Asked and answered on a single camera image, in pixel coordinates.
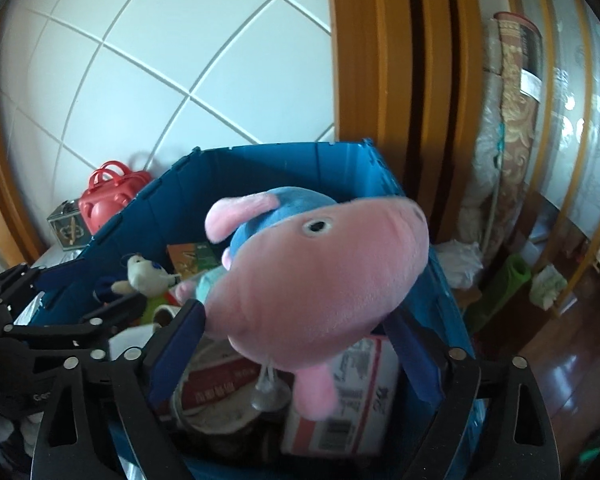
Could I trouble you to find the white green cloth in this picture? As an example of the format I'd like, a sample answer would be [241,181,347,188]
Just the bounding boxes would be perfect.
[530,265,568,311]

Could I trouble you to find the dark gift box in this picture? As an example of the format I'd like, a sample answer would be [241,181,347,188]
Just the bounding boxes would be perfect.
[47,200,92,252]

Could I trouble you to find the blue plastic storage crate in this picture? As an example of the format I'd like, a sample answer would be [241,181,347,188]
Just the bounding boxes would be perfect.
[15,139,481,480]

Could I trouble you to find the white mug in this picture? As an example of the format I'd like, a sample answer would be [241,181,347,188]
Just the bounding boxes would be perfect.
[139,304,183,333]

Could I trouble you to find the pink pig plush blue shirt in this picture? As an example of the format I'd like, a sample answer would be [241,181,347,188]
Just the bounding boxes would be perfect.
[175,186,430,421]

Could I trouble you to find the rolled green mat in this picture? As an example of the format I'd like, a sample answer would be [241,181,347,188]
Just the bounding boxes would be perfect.
[462,254,531,333]

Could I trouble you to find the white plastic bag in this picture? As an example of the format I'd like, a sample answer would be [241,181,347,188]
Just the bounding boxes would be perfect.
[437,240,483,288]

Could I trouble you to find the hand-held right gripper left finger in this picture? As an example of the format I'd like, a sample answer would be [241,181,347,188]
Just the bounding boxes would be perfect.
[30,299,207,480]

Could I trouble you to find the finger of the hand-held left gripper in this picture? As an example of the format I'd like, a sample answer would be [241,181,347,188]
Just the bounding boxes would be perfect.
[0,264,47,312]
[2,294,149,356]

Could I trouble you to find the green orange toy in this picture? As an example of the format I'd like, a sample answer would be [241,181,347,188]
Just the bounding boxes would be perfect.
[142,296,168,323]

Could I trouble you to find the white padded wooden headboard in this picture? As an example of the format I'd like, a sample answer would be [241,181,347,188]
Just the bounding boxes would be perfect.
[0,0,486,266]

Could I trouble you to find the red bear-face carrying case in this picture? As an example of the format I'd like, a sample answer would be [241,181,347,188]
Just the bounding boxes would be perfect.
[78,160,153,235]

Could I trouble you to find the white tissue pack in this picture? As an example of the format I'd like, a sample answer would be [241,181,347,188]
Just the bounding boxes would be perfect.
[282,336,400,456]

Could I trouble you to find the small white bear plush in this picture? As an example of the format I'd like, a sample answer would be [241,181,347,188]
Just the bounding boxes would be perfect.
[94,254,181,306]

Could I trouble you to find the rolled white quilt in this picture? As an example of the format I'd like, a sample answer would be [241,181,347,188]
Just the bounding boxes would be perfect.
[457,67,506,243]

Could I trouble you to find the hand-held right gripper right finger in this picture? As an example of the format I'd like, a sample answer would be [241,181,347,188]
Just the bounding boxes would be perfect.
[384,309,563,480]

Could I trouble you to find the white paper box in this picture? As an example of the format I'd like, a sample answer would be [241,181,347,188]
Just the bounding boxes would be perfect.
[107,324,163,361]

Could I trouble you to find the wooden framed glass door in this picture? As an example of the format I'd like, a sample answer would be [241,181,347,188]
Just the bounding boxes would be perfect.
[500,0,600,281]

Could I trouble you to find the green cardboard box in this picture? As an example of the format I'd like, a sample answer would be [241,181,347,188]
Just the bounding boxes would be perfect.
[166,241,220,281]

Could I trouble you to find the rolled patterned carpet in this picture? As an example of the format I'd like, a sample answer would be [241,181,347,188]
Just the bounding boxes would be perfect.
[492,10,546,246]

